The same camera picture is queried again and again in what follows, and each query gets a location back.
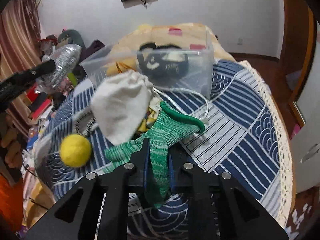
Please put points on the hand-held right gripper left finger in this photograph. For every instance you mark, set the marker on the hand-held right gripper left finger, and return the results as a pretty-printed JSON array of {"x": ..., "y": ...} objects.
[{"x": 146, "y": 163}]

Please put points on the pink striped curtain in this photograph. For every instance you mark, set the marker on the pink striped curtain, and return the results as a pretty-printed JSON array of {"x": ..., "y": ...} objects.
[{"x": 15, "y": 37}]

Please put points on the white cabinet door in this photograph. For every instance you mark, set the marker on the white cabinet door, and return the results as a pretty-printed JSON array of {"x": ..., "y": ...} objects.
[{"x": 307, "y": 142}]

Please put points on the green knit glove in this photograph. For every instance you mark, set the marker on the green knit glove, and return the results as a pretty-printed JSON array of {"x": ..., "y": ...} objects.
[{"x": 160, "y": 140}]

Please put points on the blue wave-patterned tablecloth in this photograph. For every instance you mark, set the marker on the blue wave-patterned tablecloth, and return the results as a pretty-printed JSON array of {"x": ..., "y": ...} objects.
[{"x": 240, "y": 120}]

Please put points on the yellow felt ball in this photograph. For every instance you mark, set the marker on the yellow felt ball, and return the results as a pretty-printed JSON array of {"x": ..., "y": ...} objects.
[{"x": 75, "y": 150}]

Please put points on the wooden door frame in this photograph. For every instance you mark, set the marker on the wooden door frame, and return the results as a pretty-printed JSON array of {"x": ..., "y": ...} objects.
[{"x": 300, "y": 62}]

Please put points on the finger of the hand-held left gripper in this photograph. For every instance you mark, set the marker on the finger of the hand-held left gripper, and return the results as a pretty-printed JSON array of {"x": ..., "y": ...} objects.
[{"x": 22, "y": 80}]

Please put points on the colourful printed cloth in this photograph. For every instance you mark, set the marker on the colourful printed cloth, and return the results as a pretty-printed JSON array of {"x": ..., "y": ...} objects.
[{"x": 150, "y": 118}]

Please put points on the dark purple cloth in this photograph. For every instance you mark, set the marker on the dark purple cloth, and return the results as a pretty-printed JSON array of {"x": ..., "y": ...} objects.
[{"x": 91, "y": 50}]

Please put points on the black and white plush toy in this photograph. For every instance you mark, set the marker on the black and white plush toy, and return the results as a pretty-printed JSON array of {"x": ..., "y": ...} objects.
[{"x": 170, "y": 70}]

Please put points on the pile of red books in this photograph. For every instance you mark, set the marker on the pile of red books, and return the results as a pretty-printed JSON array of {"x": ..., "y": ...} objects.
[{"x": 37, "y": 102}]

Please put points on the grey plush toy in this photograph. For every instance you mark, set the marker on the grey plush toy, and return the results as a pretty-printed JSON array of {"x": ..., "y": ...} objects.
[{"x": 72, "y": 37}]

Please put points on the black and white hair band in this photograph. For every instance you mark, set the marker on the black and white hair band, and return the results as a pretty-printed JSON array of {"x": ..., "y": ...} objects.
[{"x": 81, "y": 127}]

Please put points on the yellow fleece blanket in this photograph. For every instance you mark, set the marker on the yellow fleece blanket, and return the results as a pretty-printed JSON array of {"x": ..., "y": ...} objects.
[{"x": 160, "y": 33}]

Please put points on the clear plastic storage box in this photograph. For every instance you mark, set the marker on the clear plastic storage box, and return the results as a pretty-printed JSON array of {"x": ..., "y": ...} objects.
[{"x": 197, "y": 75}]

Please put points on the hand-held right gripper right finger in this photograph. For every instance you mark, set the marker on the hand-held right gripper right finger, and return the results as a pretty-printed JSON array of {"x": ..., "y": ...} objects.
[{"x": 171, "y": 171}]

